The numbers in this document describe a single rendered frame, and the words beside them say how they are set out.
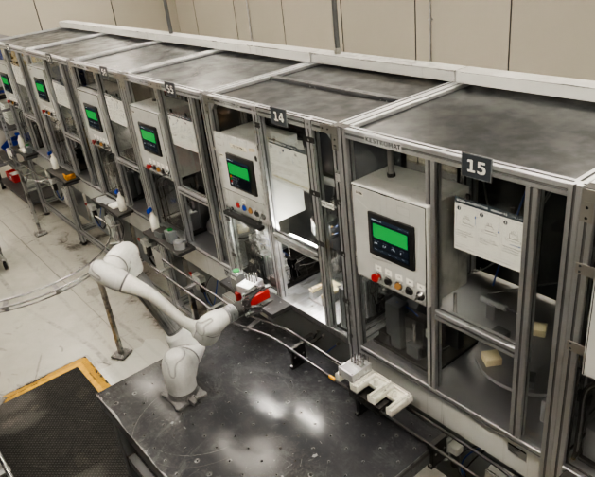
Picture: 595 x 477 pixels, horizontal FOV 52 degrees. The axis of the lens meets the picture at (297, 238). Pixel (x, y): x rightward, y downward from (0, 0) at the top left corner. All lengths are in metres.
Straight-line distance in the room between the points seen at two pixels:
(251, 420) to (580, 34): 4.34
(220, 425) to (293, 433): 0.37
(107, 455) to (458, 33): 5.00
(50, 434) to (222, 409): 1.60
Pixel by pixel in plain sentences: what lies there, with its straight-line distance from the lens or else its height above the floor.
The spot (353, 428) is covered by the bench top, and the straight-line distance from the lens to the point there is 3.04.
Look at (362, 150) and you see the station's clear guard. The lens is 2.59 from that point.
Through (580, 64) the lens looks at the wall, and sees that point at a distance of 6.07.
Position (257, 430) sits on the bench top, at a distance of 3.09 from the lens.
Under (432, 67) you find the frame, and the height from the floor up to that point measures 2.09.
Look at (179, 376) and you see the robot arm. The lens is 3.21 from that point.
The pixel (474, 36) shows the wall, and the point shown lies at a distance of 6.61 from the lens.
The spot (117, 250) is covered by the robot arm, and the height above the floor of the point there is 1.47.
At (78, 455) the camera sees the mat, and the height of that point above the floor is 0.01.
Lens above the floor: 2.82
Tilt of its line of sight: 27 degrees down
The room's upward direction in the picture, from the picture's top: 7 degrees counter-clockwise
